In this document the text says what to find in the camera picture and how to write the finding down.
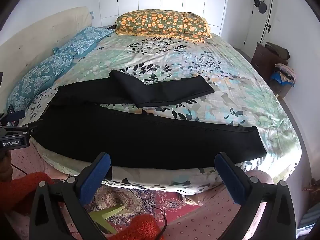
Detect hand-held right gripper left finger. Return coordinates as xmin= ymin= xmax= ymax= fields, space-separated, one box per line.
xmin=29 ymin=152 xmax=112 ymax=240

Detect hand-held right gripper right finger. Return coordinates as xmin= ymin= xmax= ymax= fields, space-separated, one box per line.
xmin=214 ymin=152 xmax=297 ymax=240

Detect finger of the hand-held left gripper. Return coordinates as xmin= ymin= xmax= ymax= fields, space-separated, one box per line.
xmin=25 ymin=119 xmax=44 ymax=137

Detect black pants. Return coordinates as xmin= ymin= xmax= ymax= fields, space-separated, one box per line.
xmin=31 ymin=69 xmax=267 ymax=170

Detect lime green plastic stool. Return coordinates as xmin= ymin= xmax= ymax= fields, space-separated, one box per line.
xmin=89 ymin=204 xmax=125 ymax=234

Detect pink dotted blanket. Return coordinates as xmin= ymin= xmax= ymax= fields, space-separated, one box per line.
xmin=5 ymin=142 xmax=275 ymax=240

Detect patterned rug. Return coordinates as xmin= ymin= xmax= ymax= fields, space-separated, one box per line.
xmin=85 ymin=185 xmax=200 ymax=230

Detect blue patterned pillow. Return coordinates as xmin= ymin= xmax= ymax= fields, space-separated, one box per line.
xmin=6 ymin=52 xmax=75 ymax=112
xmin=54 ymin=26 xmax=115 ymax=57

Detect beige headboard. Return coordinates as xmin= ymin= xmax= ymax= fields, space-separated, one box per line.
xmin=0 ymin=6 xmax=93 ymax=105

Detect blue cloth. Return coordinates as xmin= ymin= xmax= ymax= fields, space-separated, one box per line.
xmin=271 ymin=72 xmax=295 ymax=87

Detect pink clothes pile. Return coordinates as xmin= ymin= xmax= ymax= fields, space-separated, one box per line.
xmin=275 ymin=63 xmax=297 ymax=82

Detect dark brown cabinet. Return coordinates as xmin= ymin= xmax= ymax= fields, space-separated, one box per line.
xmin=251 ymin=42 xmax=288 ymax=82

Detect olive folded cloth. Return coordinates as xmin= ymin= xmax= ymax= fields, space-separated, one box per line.
xmin=265 ymin=42 xmax=290 ymax=60

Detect white door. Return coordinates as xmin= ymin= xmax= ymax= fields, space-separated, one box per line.
xmin=244 ymin=0 xmax=274 ymax=53

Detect orange floral folded quilt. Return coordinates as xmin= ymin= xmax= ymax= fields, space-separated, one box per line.
xmin=115 ymin=9 xmax=212 ymax=43

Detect black hat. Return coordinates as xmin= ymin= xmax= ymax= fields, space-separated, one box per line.
xmin=254 ymin=0 xmax=267 ymax=13

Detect black cable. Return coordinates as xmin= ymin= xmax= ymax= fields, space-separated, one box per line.
xmin=127 ymin=187 xmax=167 ymax=240

